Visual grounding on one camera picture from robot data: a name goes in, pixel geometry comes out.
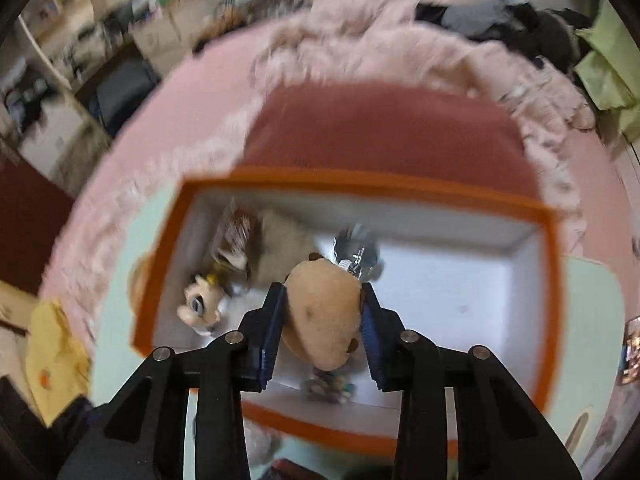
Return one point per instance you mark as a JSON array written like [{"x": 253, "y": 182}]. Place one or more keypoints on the pink floral quilt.
[{"x": 400, "y": 45}]

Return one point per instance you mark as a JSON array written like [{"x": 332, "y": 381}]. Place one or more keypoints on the dark red cloth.
[{"x": 380, "y": 130}]

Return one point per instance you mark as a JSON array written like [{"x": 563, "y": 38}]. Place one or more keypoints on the orange cardboard box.
[{"x": 350, "y": 180}]

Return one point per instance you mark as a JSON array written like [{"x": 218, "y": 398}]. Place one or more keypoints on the brown white patterned item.
[{"x": 235, "y": 232}]

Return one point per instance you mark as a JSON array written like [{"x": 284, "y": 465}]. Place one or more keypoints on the brown fluffy pompom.
[{"x": 285, "y": 240}]

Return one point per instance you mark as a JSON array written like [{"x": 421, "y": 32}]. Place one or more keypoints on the plain cardboard carton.
[{"x": 157, "y": 35}]

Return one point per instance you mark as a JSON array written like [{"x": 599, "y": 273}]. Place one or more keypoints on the yellow cloth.
[{"x": 55, "y": 355}]

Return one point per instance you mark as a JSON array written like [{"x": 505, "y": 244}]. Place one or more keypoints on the shiny silver trinket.
[{"x": 357, "y": 252}]

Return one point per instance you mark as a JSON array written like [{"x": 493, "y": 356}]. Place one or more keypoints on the black chair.
[{"x": 122, "y": 95}]

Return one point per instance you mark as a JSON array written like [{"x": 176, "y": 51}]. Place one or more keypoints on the white desk with drawer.
[{"x": 50, "y": 130}]

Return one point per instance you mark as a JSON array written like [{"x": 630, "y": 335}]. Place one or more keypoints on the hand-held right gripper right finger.
[{"x": 372, "y": 347}]

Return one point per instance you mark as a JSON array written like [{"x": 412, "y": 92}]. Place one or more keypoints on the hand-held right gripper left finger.
[{"x": 267, "y": 345}]

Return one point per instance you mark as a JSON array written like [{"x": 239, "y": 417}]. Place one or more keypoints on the light green garment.
[{"x": 607, "y": 70}]

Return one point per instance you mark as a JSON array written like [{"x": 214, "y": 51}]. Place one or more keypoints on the big-eyed doll figure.
[{"x": 200, "y": 300}]

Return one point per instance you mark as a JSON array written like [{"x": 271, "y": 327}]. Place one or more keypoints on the leopard patterned clothes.
[{"x": 255, "y": 10}]

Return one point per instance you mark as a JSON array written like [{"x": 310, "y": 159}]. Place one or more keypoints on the pile of dark clothes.
[{"x": 505, "y": 22}]

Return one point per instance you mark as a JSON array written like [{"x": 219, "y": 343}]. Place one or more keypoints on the tan burger plush toy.
[{"x": 320, "y": 310}]

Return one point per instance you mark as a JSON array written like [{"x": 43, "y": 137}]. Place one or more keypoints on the pink bedsheet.
[{"x": 200, "y": 90}]

